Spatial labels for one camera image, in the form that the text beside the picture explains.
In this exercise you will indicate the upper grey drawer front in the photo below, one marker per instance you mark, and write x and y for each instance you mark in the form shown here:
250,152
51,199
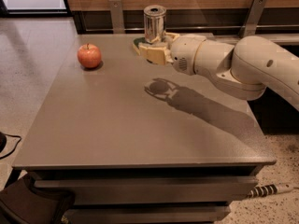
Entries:
155,190

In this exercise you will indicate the right metal wall bracket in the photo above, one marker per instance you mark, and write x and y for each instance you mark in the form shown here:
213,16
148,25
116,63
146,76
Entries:
251,22

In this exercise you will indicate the lower grey drawer front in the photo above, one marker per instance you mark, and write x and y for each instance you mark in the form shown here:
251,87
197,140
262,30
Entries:
155,215

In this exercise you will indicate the silver blue redbull can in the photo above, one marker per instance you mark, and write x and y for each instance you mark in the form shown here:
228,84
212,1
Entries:
154,23

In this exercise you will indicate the dark brown bag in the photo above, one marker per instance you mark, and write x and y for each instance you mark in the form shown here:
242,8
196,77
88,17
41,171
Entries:
22,203

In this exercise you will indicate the left metal wall bracket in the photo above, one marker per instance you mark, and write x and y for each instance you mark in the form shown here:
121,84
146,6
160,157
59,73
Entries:
116,13

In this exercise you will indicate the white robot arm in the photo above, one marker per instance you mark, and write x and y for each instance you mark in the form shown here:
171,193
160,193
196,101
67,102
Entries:
243,70

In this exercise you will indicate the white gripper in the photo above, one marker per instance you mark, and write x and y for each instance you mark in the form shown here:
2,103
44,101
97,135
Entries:
181,54

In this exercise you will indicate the black white striped handle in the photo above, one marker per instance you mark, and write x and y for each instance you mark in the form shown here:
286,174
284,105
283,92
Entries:
271,189

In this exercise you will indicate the red apple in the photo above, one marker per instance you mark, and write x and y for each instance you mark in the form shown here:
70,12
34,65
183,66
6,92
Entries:
89,56

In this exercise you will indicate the metal wall bracket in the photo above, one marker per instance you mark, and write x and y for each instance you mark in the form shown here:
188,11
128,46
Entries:
251,22
116,13

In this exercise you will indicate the green yellow sponge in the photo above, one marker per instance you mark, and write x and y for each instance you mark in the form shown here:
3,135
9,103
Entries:
139,45

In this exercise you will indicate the horizontal metal rail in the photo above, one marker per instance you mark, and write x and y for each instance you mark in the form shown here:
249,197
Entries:
287,27

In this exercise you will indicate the grey drawer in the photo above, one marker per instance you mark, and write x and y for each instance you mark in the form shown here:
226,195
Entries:
155,190
155,215

